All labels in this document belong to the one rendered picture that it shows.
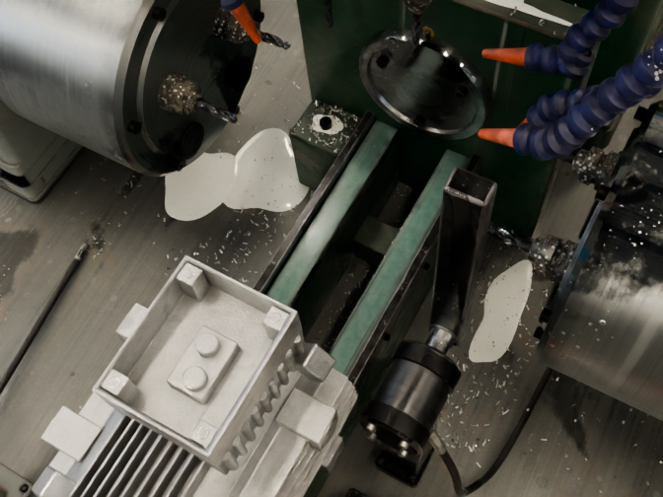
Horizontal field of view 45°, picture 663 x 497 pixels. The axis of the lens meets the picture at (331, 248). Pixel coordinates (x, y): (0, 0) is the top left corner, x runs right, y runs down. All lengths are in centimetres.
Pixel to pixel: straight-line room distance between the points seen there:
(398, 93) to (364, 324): 25
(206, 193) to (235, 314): 45
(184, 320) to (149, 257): 40
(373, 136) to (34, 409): 50
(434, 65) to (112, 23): 30
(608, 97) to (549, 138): 6
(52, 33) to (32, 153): 29
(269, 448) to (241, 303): 11
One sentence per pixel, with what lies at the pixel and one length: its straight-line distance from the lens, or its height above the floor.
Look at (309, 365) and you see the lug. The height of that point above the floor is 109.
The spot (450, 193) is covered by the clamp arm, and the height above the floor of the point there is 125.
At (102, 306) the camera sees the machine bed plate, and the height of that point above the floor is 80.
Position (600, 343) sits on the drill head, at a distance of 66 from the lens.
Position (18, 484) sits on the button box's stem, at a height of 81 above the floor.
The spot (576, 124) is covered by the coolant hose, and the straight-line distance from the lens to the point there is 52.
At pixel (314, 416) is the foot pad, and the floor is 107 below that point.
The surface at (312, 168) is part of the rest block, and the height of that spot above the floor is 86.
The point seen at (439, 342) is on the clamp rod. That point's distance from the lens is 71.
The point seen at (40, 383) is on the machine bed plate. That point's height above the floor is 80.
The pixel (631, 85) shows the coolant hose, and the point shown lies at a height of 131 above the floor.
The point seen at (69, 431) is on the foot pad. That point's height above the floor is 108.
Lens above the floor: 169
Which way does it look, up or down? 63 degrees down
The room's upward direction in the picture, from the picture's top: 9 degrees counter-clockwise
